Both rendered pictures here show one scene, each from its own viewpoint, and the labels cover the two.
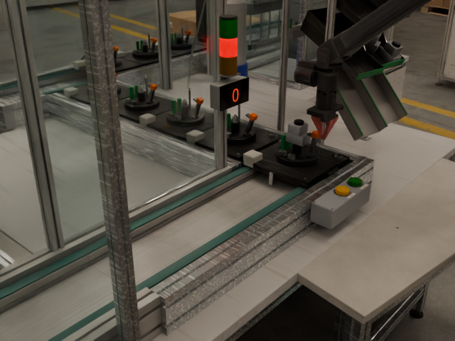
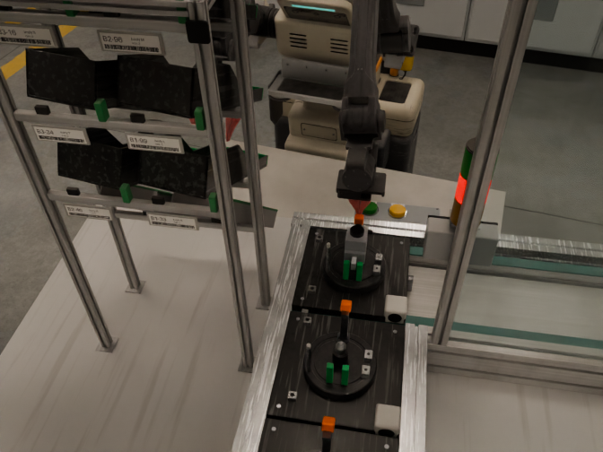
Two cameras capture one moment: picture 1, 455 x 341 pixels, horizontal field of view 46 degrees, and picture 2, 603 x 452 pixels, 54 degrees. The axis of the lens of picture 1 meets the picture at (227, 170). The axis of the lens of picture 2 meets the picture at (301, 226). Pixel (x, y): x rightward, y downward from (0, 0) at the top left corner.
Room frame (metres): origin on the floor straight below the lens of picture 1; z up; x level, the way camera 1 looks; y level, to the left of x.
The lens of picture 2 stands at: (2.07, 0.48, 1.96)
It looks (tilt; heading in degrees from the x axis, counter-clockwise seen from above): 44 degrees down; 239
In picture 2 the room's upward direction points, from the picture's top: 1 degrees counter-clockwise
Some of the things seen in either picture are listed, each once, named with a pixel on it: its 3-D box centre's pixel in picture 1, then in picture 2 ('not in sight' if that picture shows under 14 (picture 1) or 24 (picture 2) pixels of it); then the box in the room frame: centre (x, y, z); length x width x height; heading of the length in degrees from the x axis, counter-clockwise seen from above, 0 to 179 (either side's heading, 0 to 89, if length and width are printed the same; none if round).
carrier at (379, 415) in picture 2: (235, 125); (340, 354); (1.69, -0.03, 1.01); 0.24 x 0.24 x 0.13; 48
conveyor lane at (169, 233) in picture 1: (227, 208); (486, 311); (1.31, 0.00, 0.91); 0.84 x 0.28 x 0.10; 138
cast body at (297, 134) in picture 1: (295, 130); (355, 244); (1.53, -0.21, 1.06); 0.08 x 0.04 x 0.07; 48
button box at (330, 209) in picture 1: (341, 201); (396, 221); (1.31, -0.32, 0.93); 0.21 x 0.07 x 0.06; 138
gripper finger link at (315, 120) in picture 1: (326, 123); (354, 198); (1.47, -0.29, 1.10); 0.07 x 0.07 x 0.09; 49
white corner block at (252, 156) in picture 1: (252, 159); (395, 309); (1.51, -0.08, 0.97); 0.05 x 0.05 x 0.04; 48
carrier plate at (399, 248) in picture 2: (296, 160); (353, 272); (1.52, -0.22, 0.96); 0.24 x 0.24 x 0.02; 48
